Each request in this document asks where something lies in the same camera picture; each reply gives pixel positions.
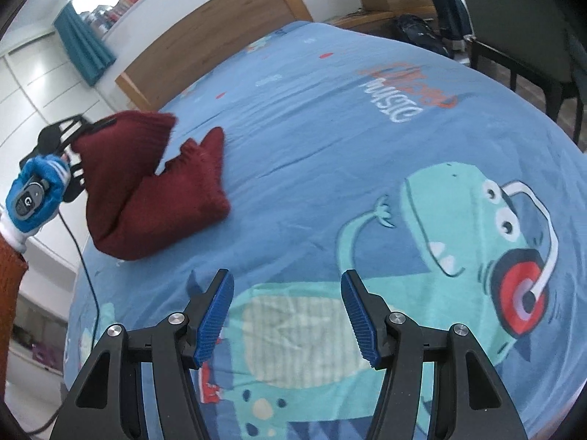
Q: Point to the purple plastic item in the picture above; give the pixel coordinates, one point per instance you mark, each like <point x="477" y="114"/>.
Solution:
<point x="46" y="355"/>

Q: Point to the black bag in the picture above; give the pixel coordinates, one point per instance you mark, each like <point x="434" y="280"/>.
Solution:
<point x="417" y="32"/>

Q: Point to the blue dinosaur printed blanket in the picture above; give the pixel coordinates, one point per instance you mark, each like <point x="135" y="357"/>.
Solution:
<point x="321" y="169"/>

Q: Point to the teal curtain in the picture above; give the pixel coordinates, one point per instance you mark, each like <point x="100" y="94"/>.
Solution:
<point x="87" y="46"/>

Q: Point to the grey chair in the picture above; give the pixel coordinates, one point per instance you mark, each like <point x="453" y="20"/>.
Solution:
<point x="504" y="18"/>

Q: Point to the wooden bed headboard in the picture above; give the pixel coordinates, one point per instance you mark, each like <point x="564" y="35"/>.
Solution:
<point x="206" y="32"/>

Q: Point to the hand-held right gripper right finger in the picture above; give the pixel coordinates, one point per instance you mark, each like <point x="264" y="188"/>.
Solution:
<point x="360" y="325"/>

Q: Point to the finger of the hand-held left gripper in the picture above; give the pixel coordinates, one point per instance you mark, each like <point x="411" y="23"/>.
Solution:
<point x="77" y="176"/>
<point x="103" y="124"/>

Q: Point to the wooden nightstand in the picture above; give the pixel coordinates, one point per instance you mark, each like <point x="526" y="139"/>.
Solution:
<point x="367" y="20"/>

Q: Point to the dark red knitted sweater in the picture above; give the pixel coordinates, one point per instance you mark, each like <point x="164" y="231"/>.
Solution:
<point x="151" y="211"/>

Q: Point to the person's left forearm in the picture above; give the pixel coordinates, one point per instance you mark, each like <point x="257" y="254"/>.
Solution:
<point x="9" y="293"/>

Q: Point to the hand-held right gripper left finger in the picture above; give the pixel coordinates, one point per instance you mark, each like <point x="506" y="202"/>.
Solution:
<point x="213" y="321"/>

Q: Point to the person's left hand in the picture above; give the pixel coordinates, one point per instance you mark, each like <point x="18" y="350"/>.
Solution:
<point x="55" y="188"/>

